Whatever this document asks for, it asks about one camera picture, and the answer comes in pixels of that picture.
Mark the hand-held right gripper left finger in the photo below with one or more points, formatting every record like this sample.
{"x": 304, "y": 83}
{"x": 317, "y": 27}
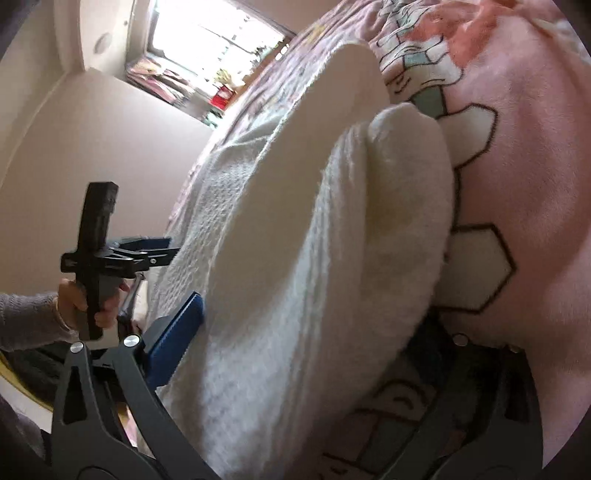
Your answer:
{"x": 175, "y": 339}

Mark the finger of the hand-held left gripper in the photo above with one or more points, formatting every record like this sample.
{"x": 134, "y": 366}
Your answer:
{"x": 152, "y": 259}
{"x": 147, "y": 243}

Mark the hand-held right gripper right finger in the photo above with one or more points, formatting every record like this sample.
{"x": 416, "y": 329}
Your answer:
{"x": 455, "y": 364}

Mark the white knitted garment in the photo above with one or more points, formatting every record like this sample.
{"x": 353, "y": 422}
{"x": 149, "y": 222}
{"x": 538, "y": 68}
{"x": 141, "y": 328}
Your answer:
{"x": 300, "y": 277}

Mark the person's left hand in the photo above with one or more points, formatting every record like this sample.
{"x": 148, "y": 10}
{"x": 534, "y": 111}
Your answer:
{"x": 71, "y": 300}

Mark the stack of colourful books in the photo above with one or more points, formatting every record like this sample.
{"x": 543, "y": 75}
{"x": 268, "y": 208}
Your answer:
{"x": 157, "y": 81}

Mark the red box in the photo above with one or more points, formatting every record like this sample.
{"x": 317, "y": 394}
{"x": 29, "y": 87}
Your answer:
{"x": 224, "y": 97}

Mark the pink printed blanket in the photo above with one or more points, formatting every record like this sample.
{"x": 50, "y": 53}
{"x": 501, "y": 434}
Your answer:
{"x": 531, "y": 207}

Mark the person's grey clothing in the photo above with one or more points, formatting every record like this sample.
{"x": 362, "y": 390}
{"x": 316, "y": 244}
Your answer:
{"x": 18, "y": 429}

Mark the window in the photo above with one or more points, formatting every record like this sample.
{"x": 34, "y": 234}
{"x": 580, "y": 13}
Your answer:
{"x": 217, "y": 37}

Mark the round white wall fixture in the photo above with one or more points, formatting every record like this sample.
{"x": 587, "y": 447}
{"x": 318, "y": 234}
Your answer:
{"x": 102, "y": 44}

